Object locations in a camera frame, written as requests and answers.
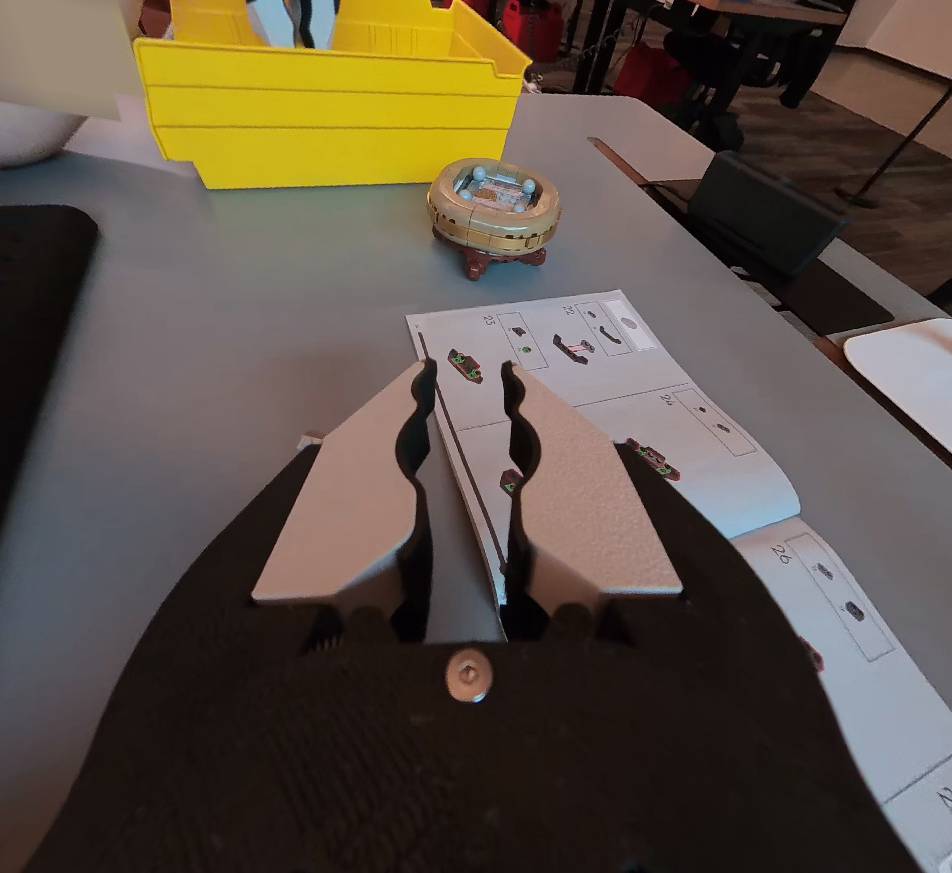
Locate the black under-desk box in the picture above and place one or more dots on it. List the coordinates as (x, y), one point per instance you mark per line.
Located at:
(766, 218)

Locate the instruction booklet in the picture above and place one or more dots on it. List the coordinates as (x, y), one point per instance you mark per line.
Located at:
(595, 375)

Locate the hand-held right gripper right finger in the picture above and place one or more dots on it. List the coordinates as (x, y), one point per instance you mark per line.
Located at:
(595, 516)

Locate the grey toy plate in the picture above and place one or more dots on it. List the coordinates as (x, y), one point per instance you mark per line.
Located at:
(311, 439)

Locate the tan brick model pot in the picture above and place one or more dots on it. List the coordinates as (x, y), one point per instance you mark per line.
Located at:
(491, 218)

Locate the grey desk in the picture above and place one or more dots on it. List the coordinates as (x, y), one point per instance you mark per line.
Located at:
(260, 278)

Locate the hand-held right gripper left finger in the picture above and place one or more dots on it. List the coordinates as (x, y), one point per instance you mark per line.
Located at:
(342, 516)

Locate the black floor stand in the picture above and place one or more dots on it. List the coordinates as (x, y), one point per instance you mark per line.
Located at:
(892, 154)

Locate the yellow plastic bin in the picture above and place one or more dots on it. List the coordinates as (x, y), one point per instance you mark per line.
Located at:
(335, 122)

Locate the instruction sheet on white stand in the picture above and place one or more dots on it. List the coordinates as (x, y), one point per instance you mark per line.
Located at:
(907, 375)

